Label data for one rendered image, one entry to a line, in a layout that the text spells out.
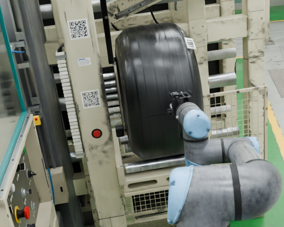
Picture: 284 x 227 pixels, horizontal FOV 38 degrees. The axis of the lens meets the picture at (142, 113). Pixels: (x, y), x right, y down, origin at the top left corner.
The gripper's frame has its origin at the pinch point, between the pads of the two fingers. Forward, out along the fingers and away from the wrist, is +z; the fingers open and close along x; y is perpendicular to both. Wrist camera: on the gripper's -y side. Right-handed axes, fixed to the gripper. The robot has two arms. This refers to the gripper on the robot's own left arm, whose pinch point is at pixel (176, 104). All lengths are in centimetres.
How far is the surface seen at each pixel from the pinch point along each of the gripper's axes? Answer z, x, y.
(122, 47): 17.0, 15.6, 21.8
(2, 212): -52, 54, -6
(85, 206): 112, 52, -92
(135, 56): 9.6, 11.6, 18.6
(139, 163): 18.8, 15.3, -28.6
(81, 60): 19.8, 32.6, 18.6
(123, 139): 46, 20, -26
